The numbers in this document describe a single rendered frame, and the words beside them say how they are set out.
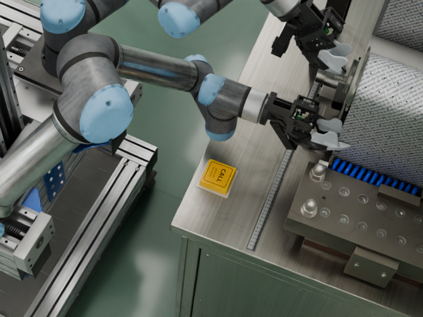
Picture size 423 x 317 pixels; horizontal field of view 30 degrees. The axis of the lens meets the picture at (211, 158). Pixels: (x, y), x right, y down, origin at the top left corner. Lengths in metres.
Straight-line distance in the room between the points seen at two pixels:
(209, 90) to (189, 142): 1.27
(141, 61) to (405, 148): 0.61
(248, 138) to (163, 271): 0.92
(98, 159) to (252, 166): 0.92
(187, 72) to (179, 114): 1.25
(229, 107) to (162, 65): 0.18
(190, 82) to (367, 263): 0.59
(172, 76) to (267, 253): 0.47
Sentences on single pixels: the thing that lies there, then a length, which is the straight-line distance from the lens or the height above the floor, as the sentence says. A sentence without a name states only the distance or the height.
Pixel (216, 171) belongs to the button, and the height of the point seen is 0.92.
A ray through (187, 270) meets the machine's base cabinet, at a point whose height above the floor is 0.67.
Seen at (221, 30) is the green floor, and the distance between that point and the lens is 3.40.
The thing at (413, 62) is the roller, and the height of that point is 1.23.
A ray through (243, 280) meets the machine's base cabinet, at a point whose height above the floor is 0.73.
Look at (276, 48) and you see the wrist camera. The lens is 1.72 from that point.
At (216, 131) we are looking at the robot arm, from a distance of 1.89.
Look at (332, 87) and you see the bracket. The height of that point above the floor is 1.17.
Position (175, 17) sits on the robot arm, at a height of 1.40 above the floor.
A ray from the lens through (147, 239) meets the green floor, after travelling 2.86.
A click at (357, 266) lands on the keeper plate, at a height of 0.97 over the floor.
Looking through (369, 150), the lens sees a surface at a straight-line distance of 1.82.
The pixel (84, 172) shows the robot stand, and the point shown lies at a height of 0.21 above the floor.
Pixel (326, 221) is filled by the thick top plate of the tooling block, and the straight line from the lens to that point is 1.79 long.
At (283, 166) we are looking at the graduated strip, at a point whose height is 0.90.
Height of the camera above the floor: 2.60
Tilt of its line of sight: 59 degrees down
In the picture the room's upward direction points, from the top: 8 degrees clockwise
